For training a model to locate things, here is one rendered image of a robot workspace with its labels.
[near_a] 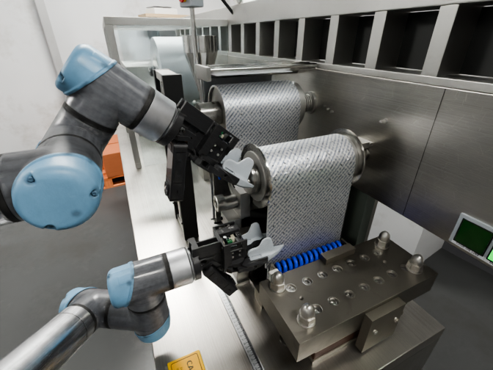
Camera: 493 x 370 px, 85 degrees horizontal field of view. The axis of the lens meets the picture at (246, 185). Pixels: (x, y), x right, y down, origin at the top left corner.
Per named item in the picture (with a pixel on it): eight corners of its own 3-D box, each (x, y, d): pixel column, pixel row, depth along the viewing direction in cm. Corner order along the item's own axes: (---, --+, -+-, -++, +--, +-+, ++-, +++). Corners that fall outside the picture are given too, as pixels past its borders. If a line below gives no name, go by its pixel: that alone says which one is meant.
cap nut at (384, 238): (371, 242, 74) (375, 229, 72) (381, 238, 75) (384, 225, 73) (382, 250, 71) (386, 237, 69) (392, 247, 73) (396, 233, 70)
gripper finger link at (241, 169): (271, 172, 53) (235, 148, 49) (254, 197, 54) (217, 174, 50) (265, 168, 56) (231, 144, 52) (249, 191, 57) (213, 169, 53)
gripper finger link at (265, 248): (290, 237, 58) (249, 245, 56) (287, 258, 61) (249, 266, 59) (284, 228, 61) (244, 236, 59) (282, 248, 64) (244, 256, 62)
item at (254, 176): (238, 157, 62) (252, 167, 55) (246, 156, 62) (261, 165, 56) (239, 187, 65) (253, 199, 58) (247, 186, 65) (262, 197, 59)
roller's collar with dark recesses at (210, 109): (196, 123, 79) (194, 100, 76) (216, 121, 81) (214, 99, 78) (202, 129, 74) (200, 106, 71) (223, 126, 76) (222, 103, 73)
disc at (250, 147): (240, 189, 70) (240, 135, 63) (242, 189, 70) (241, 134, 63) (268, 220, 59) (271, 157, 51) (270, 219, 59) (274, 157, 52)
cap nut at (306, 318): (293, 316, 55) (295, 301, 52) (307, 309, 56) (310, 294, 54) (304, 331, 52) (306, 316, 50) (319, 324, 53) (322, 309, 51)
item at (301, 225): (264, 267, 68) (267, 205, 59) (337, 241, 76) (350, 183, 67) (265, 269, 67) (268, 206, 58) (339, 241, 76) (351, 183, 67)
